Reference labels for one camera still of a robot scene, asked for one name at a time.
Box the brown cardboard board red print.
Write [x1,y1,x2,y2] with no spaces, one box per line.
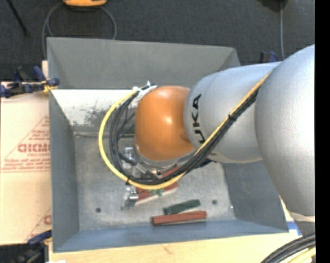
[0,60,54,247]

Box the dark green flat block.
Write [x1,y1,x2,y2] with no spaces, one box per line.
[163,199,202,216]

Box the grey metal bin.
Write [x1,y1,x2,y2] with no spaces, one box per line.
[46,37,290,253]

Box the red-brown flat block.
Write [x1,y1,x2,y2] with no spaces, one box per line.
[136,167,180,203]
[150,210,208,227]

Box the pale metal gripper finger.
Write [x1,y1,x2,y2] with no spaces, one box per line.
[120,185,140,211]
[123,146,137,164]

